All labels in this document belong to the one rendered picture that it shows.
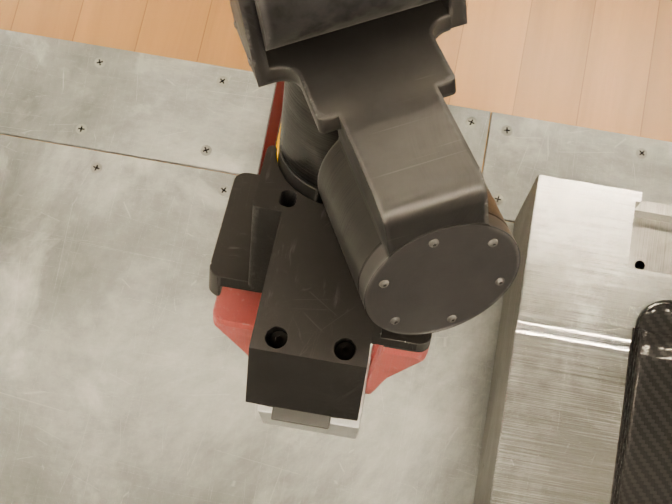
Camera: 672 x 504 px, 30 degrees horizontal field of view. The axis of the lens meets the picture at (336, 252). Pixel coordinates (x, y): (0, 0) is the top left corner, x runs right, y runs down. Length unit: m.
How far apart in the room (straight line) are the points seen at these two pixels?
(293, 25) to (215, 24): 0.43
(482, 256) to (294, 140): 0.10
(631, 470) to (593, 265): 0.11
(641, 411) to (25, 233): 0.39
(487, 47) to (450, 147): 0.44
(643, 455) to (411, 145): 0.34
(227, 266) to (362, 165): 0.14
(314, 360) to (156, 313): 0.35
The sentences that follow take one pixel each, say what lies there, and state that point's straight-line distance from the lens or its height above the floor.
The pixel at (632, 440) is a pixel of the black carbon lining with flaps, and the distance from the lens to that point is 0.71.
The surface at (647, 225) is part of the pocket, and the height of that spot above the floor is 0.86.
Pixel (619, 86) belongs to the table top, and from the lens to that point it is 0.85.
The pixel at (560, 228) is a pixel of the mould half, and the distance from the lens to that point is 0.71.
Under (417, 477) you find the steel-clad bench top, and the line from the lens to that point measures 0.77.
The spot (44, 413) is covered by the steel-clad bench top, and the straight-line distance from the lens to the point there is 0.79.
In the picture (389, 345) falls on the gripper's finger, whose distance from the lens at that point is 0.55.
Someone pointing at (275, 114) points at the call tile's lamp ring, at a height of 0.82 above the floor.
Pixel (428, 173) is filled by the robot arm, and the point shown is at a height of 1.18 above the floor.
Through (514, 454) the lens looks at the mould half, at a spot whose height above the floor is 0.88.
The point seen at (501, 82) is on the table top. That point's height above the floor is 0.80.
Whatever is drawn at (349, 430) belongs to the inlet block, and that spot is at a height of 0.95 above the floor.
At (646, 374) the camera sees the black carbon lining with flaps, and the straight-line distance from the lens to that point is 0.71.
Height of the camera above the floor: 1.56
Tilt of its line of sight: 75 degrees down
